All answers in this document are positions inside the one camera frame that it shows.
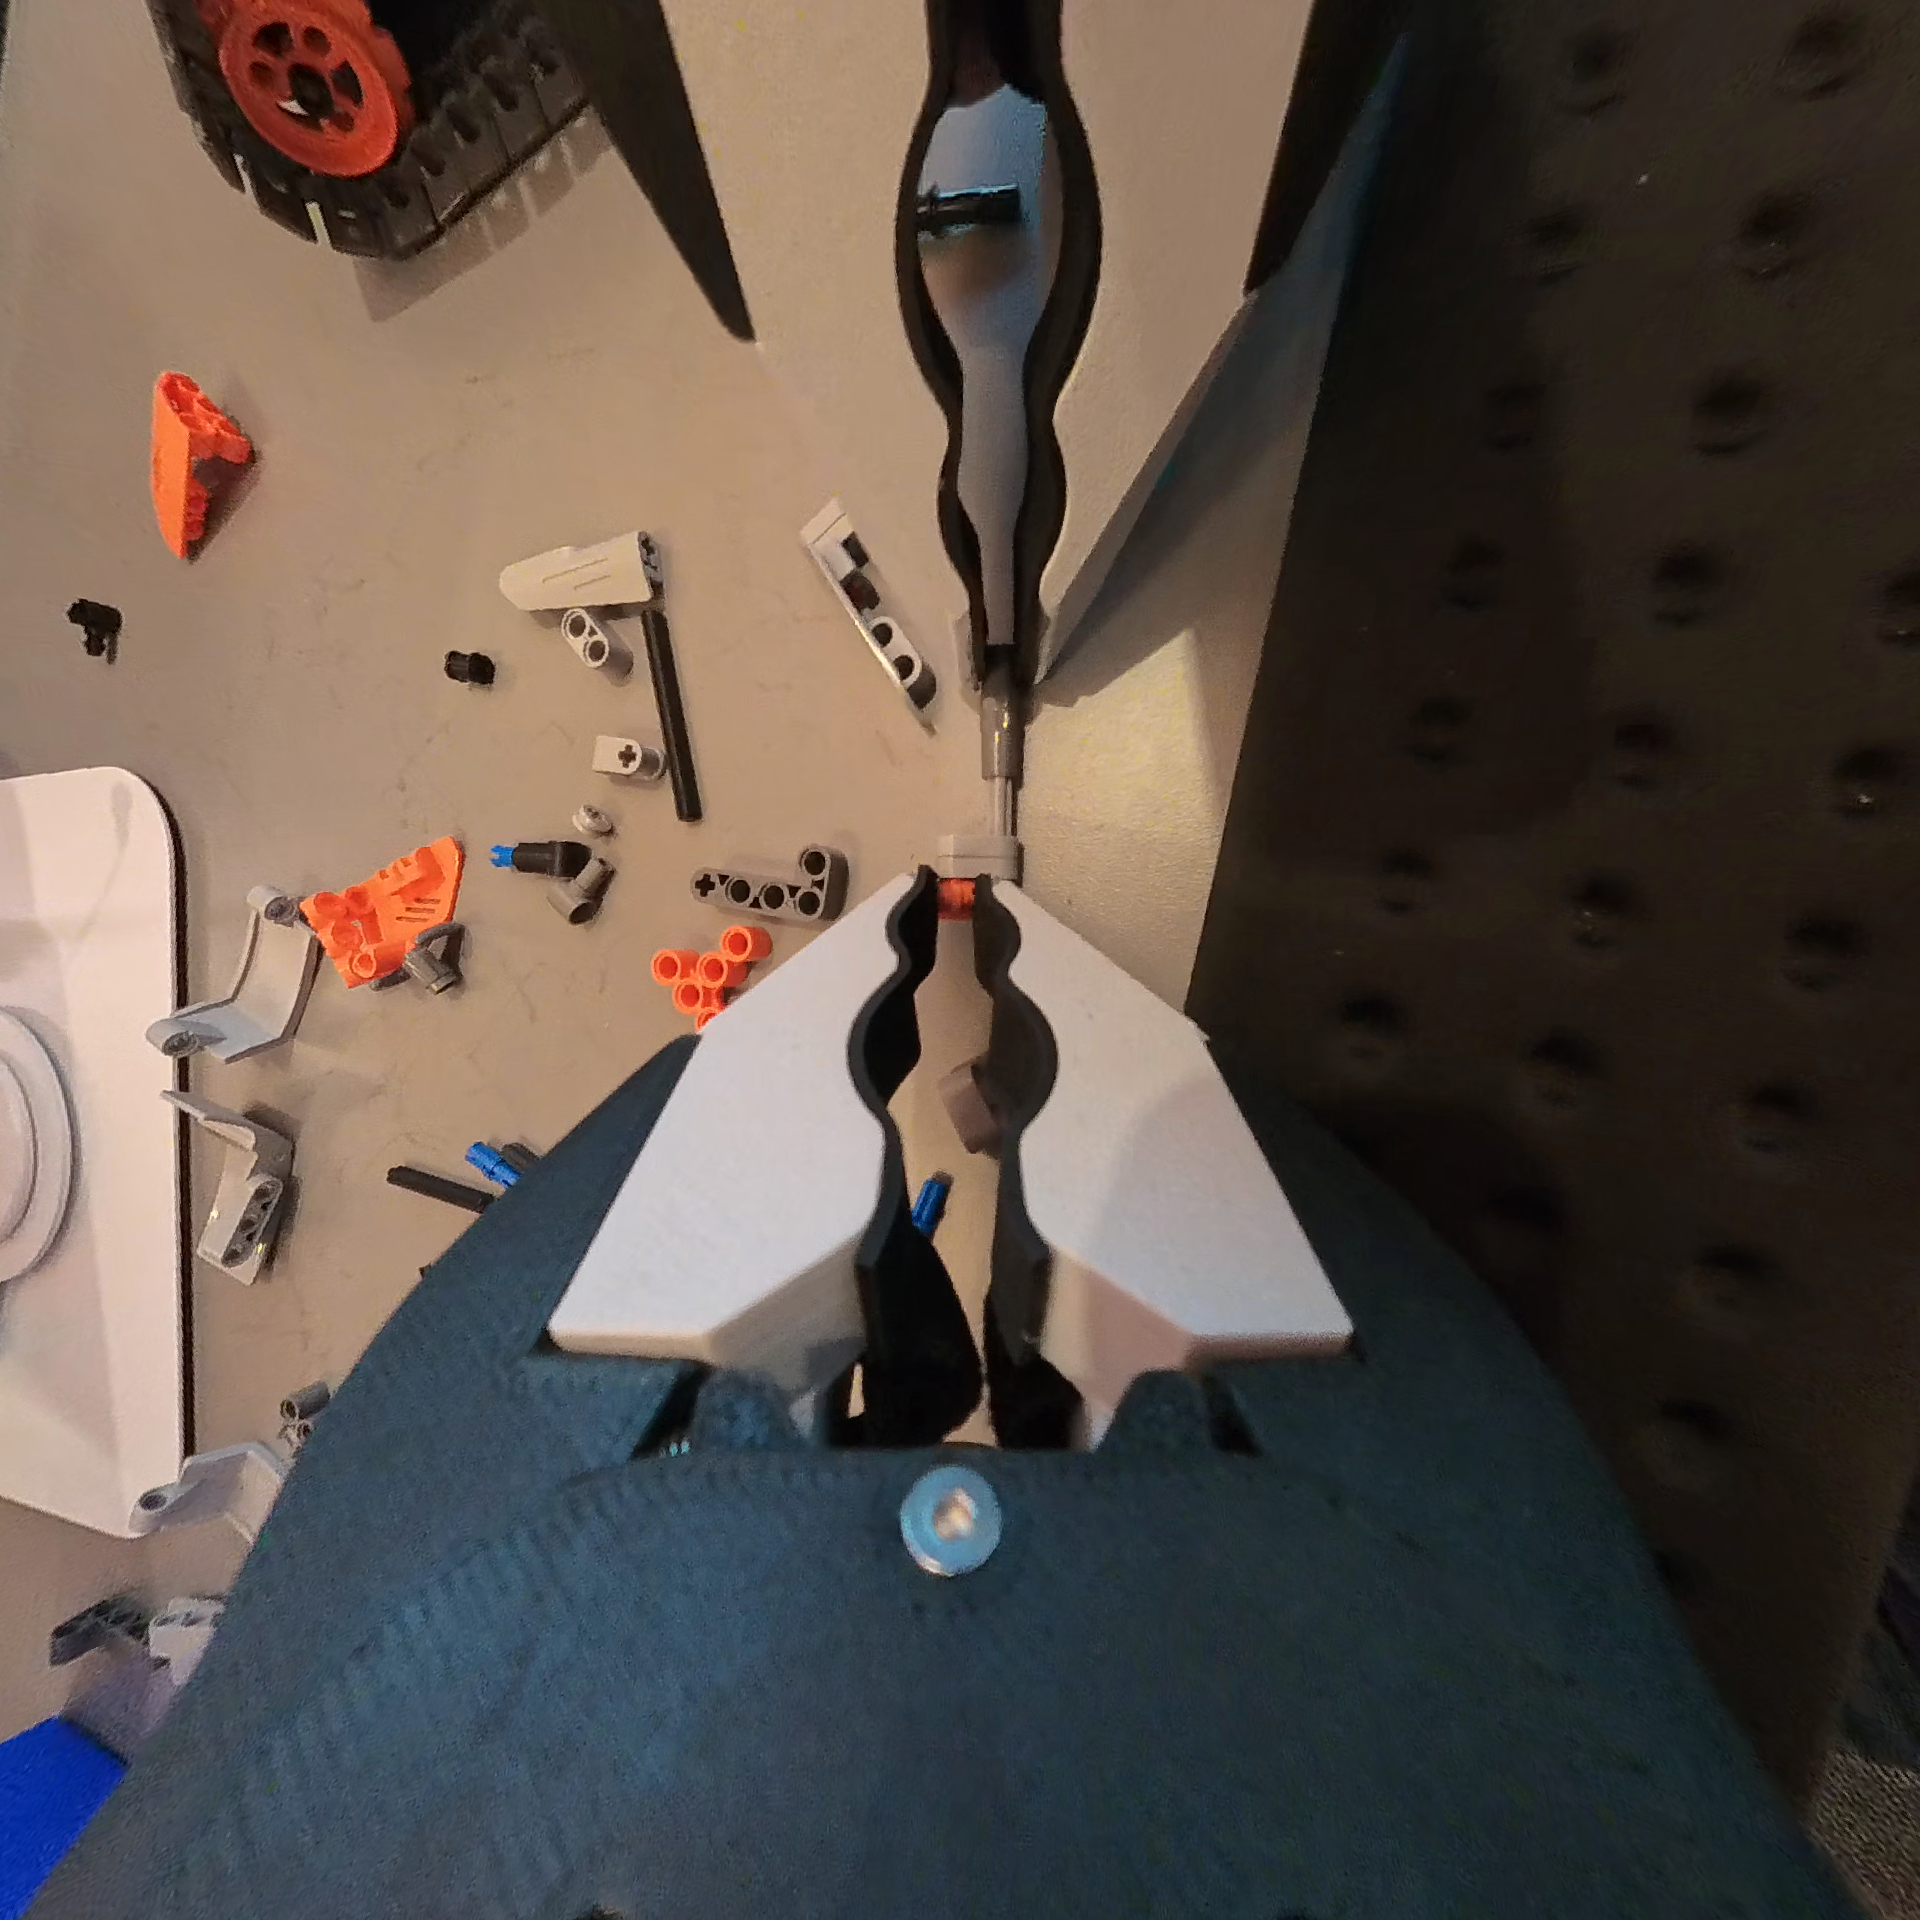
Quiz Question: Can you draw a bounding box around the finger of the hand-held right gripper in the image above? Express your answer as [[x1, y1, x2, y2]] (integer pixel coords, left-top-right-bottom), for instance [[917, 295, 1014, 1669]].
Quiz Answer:
[[1020, 0, 1413, 683], [661, 0, 991, 678]]

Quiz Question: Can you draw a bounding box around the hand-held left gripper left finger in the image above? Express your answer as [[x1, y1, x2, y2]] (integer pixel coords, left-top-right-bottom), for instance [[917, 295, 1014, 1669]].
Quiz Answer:
[[546, 871, 938, 1450]]

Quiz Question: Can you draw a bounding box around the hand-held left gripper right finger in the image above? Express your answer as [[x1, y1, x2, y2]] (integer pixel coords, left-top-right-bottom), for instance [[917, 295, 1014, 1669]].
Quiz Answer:
[[976, 879, 1356, 1450]]

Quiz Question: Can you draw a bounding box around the small assembly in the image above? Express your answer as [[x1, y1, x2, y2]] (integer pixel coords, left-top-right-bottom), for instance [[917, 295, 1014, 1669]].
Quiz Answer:
[[800, 499, 938, 713]]

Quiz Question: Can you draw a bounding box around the orange connector cluster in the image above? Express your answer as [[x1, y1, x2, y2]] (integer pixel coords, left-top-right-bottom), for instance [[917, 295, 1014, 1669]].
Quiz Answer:
[[649, 926, 775, 1029]]

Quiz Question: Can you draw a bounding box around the dark grey L-shaped beam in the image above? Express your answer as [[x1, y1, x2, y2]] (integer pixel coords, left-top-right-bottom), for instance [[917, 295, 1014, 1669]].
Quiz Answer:
[[690, 848, 848, 922]]

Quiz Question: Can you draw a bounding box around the grey tracked toy vehicle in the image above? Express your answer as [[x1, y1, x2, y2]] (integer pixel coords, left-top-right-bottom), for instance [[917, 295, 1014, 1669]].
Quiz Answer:
[[141, 0, 586, 266]]

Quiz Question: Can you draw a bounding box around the light grey wing panel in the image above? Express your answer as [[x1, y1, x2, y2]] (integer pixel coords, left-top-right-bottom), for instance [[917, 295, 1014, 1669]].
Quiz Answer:
[[497, 533, 663, 617]]

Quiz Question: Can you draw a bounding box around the orange flat panel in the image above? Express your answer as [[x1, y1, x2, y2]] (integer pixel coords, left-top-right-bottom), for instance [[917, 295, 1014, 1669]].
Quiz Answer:
[[300, 837, 466, 992]]

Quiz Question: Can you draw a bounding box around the light grey boxy panel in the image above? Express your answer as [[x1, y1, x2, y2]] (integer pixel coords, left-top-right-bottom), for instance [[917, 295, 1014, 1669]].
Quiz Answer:
[[161, 1091, 296, 1285]]

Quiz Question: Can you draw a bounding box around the long black axle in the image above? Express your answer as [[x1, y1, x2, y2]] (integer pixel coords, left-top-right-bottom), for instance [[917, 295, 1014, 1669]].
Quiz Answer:
[[637, 599, 704, 825]]

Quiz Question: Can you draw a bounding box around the light grey curved panel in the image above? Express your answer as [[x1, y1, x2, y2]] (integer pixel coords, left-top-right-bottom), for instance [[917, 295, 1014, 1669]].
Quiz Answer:
[[143, 885, 324, 1065], [127, 1441, 288, 1538]]

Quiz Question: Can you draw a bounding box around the orange curved panel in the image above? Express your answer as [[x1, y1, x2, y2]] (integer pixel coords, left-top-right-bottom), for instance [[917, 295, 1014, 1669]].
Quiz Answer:
[[150, 374, 255, 561]]

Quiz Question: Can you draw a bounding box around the black dimpled pad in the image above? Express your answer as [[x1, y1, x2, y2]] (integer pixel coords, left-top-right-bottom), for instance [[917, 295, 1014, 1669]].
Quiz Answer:
[[1183, 0, 1920, 1802]]

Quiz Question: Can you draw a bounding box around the white book stand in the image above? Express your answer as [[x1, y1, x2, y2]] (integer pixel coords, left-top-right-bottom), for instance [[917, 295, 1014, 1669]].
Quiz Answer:
[[0, 768, 193, 1538]]

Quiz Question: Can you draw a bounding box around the light grey panel with holes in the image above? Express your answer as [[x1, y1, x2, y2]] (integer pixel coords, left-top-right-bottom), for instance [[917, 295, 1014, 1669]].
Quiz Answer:
[[141, 1599, 226, 1690]]

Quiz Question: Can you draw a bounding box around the blue storage bin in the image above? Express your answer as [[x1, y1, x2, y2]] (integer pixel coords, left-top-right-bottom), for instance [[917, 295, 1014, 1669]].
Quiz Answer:
[[0, 1718, 127, 1920]]

